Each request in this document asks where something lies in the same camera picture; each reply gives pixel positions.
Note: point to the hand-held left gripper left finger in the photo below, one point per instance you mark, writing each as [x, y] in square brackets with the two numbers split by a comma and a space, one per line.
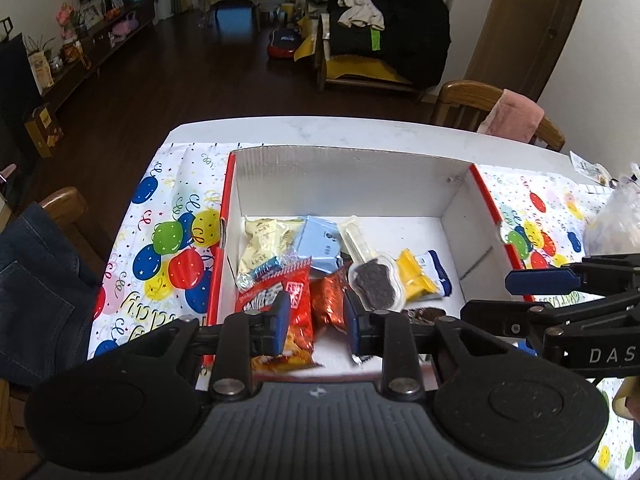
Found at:
[281, 321]

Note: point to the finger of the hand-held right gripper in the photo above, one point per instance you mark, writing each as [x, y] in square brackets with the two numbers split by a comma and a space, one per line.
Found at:
[495, 316]
[540, 280]

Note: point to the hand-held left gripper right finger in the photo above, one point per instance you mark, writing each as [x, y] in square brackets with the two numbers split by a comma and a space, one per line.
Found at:
[352, 327]

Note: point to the red chip packet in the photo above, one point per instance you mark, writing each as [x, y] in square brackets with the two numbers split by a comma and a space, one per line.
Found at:
[300, 320]

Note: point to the orange red snack packet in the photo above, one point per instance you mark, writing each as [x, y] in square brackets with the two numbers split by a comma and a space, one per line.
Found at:
[330, 302]

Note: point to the dark cookie clear packet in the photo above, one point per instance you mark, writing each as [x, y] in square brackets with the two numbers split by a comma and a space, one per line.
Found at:
[377, 282]

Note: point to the small blue candy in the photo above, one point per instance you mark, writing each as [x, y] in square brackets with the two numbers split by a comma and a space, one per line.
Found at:
[267, 269]

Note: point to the blue and white packet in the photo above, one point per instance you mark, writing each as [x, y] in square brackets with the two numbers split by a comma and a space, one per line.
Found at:
[442, 272]

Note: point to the brown chocolate snack packet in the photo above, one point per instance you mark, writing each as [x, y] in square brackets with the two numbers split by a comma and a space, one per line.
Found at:
[422, 315]

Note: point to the cream snack packet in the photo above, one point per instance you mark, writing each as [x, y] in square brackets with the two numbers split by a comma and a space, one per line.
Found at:
[265, 245]

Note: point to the yellow snack packet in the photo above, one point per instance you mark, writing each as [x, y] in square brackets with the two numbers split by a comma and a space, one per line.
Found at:
[415, 277]

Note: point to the light blue snack packet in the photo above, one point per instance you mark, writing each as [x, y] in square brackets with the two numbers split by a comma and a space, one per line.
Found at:
[320, 242]

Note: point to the clear white stick packet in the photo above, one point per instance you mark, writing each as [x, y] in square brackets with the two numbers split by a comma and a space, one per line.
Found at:
[355, 237]

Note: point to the white cardboard box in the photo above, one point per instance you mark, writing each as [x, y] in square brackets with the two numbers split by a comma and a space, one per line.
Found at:
[350, 185]

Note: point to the clear plastic bag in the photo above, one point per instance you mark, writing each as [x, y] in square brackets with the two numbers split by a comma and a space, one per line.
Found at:
[612, 225]

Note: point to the white paper slips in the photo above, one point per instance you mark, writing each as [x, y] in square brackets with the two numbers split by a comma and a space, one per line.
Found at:
[590, 167]

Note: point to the balloon printed tablecloth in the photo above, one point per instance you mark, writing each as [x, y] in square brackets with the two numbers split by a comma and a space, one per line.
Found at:
[160, 240]

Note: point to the pink cloth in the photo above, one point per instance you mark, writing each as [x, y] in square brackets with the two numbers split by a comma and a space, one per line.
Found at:
[512, 115]

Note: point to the wooden chair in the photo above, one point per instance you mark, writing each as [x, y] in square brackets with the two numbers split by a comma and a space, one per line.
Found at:
[65, 207]
[465, 102]

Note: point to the denim jacket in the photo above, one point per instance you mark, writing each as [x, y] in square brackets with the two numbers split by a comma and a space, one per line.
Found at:
[40, 285]

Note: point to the wooden door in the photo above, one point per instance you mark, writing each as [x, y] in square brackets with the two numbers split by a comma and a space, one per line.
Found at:
[530, 20]

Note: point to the red and blue floor toy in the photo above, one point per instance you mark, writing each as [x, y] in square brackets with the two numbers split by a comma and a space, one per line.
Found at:
[284, 44]

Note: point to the black jacket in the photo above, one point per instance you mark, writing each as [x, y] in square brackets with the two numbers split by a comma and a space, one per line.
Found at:
[415, 30]

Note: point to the brown cardboard box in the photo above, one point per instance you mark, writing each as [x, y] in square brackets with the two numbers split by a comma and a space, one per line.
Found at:
[44, 130]

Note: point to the dark coffee table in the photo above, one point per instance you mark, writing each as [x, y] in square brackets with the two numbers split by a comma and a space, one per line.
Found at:
[232, 2]

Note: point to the dark low media console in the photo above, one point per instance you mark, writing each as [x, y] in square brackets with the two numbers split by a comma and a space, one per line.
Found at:
[95, 55]

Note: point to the white paper plant bag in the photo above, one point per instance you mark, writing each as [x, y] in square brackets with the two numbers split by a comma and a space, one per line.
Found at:
[41, 67]

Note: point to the pink flowers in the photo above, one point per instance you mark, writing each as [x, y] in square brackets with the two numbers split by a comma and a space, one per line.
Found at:
[67, 15]

